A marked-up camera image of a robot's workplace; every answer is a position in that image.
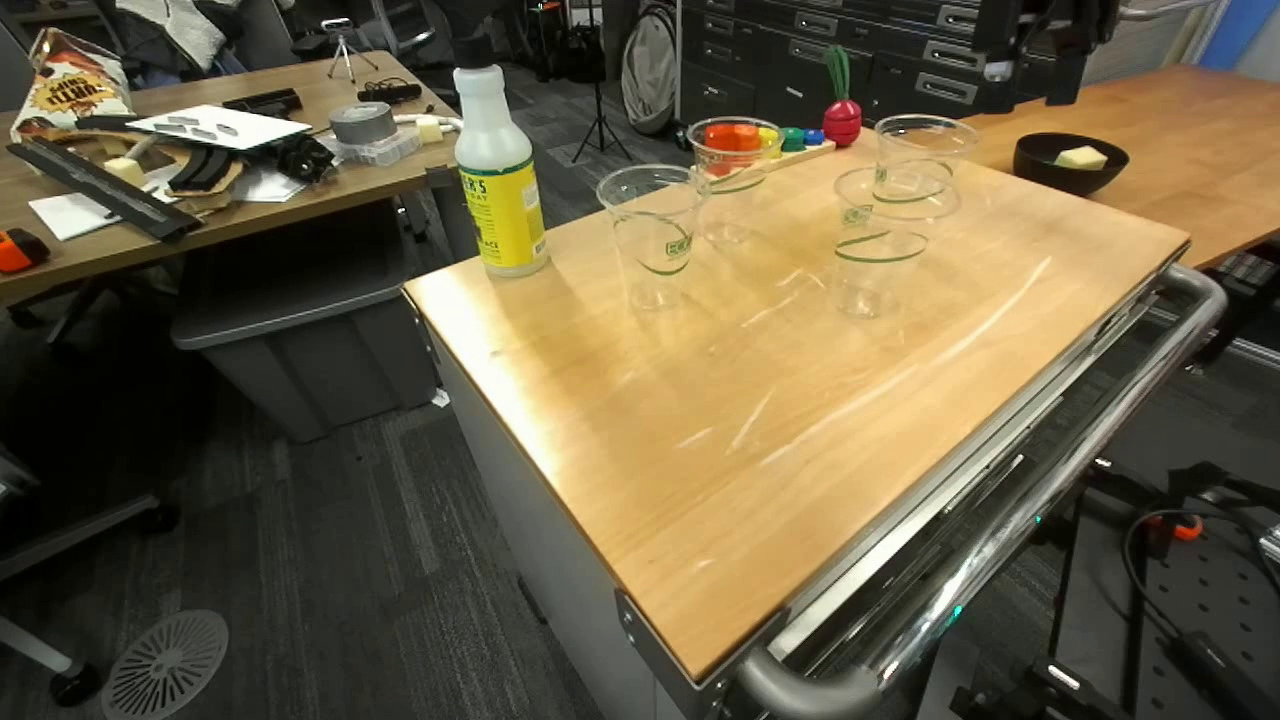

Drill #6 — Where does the round floor vent disc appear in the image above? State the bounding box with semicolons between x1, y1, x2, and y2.
99;607;233;720

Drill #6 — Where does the snack chips bag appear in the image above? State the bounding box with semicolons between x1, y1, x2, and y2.
8;30;139;143

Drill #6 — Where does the small orange object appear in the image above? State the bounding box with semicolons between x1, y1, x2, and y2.
0;229;55;280

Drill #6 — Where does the white printed paper sheet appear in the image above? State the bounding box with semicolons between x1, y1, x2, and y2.
125;100;312;155

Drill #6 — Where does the black bowl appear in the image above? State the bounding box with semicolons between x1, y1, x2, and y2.
1010;130;1133;200

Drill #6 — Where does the flat black remote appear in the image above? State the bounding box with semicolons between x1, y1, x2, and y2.
222;83;309;120

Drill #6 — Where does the pale yellow block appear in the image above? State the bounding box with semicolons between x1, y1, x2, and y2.
1053;142;1114;178

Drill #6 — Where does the black perforated breadboard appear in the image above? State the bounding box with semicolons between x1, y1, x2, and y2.
1053;532;1280;720

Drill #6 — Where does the wooden office desk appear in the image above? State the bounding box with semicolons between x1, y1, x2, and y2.
0;47;463;313

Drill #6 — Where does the black camera tripod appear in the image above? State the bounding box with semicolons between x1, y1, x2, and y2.
569;0;642;170

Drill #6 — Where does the orange clamp handle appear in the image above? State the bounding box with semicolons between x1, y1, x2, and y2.
1144;509;1209;550

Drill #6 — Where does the long black bar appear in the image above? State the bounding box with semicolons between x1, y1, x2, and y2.
3;135;206;244

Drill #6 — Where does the grey under-desk cabinet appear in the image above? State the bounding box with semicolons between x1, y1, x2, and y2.
167;238;447;449

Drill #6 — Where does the green ribbed plastic object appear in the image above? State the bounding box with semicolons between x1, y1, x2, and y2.
826;43;855;109

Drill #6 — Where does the white spray bottle yellow label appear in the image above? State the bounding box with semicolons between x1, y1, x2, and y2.
453;60;554;280

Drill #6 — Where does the small white paper note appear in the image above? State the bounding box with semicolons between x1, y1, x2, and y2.
28;188;119;244

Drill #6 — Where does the office chair base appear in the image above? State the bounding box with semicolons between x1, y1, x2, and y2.
0;449;183;713

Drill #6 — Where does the wooden workbench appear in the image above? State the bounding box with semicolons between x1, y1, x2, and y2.
957;66;1280;273

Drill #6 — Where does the black drawer cabinet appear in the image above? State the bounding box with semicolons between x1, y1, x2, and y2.
676;0;1077;135

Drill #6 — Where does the grey tape roll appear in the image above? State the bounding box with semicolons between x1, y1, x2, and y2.
330;97;400;152

